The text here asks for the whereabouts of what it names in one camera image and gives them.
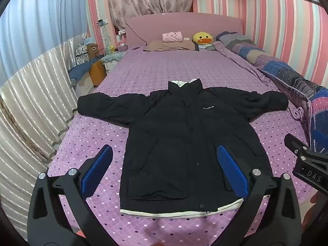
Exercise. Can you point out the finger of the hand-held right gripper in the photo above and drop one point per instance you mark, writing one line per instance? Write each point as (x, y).
(294, 143)

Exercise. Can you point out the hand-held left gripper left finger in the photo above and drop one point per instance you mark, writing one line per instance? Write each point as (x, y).
(97, 167)

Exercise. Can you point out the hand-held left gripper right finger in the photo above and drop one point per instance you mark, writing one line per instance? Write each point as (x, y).
(232, 173)

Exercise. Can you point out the black jacket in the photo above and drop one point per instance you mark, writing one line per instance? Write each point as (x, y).
(179, 133)

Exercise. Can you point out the blue and pink patchwork quilt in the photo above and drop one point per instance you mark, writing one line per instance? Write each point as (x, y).
(279, 69)

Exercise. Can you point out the white satin curtain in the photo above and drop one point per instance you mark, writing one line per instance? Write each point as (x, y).
(33, 102)

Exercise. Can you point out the blue cloth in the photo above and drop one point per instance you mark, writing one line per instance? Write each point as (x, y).
(78, 71)

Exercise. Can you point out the floral patterned box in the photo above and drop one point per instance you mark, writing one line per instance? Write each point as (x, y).
(82, 55)

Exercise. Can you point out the bed with purple dotted sheet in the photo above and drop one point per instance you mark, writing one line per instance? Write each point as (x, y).
(153, 66)

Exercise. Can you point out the cardboard box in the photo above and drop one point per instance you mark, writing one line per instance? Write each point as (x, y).
(92, 51)

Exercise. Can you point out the yellow duck plush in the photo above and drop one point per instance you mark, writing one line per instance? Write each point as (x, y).
(202, 38)

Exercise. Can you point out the brown pillow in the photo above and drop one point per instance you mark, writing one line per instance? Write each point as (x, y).
(169, 45)

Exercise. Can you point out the white power strip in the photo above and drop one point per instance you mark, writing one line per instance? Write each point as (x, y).
(102, 22)

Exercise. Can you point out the pink rolled cloth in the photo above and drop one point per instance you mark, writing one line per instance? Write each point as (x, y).
(172, 37)

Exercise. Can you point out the pink headboard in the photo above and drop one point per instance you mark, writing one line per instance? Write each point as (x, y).
(179, 23)

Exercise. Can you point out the blue curtain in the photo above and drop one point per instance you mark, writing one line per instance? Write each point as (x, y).
(38, 18)

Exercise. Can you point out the pink patterned curtain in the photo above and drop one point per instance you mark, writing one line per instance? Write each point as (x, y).
(148, 0)

